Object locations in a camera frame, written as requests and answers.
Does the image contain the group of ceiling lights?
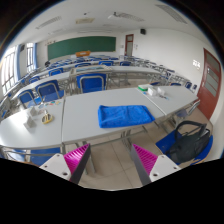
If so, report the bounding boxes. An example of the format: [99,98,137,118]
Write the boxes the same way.
[34,3,189,34]

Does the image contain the small brown door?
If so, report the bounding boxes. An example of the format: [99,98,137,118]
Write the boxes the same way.
[124,33,135,57]

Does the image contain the small white box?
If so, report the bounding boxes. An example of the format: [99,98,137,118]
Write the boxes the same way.
[23,115,37,130]
[27,105,40,118]

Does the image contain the orange lectern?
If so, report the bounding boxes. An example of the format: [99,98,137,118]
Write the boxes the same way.
[75,50,92,58]

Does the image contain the ceiling air conditioner vent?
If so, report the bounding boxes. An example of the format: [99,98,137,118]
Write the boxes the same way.
[75,17,96,25]

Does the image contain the green and white box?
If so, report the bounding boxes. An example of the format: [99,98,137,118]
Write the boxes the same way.
[137,83,151,92]

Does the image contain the blue towel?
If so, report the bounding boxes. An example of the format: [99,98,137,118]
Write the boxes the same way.
[97,104,156,129]

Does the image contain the ceiling projector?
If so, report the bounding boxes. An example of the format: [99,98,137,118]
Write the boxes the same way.
[107,11,121,20]

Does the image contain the green chalkboard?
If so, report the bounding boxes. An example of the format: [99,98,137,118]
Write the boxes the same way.
[47,35,117,62]

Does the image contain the large red-brown door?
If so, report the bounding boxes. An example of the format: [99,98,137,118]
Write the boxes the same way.
[197,48,222,121]

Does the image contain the colourful cards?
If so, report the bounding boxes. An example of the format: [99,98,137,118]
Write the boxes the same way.
[38,100,63,110]

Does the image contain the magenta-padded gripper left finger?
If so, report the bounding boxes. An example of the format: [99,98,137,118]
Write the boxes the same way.
[39,143,92,185]

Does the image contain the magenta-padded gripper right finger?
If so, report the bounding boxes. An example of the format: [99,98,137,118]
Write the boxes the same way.
[129,143,183,187]

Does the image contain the classroom windows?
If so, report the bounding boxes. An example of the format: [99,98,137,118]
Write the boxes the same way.
[0,42,36,96]

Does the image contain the group of blue chairs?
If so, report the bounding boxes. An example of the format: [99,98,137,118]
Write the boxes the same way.
[16,56,201,111]

